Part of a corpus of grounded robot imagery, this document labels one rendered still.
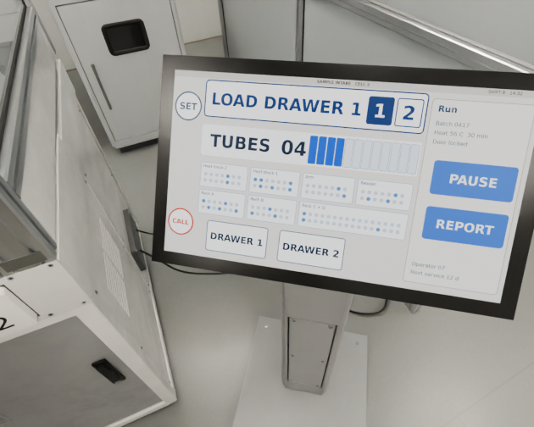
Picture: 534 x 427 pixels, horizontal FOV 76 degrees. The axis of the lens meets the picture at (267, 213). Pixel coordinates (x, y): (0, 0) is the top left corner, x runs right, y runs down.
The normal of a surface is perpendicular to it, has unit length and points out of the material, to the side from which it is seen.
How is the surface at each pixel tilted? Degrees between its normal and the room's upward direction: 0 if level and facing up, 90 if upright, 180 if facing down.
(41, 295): 90
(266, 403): 3
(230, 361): 0
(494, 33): 90
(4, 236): 90
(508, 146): 50
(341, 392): 5
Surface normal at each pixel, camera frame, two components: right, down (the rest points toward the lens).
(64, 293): 0.40, 0.67
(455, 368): -0.04, -0.67
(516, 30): -0.89, 0.36
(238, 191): -0.18, 0.12
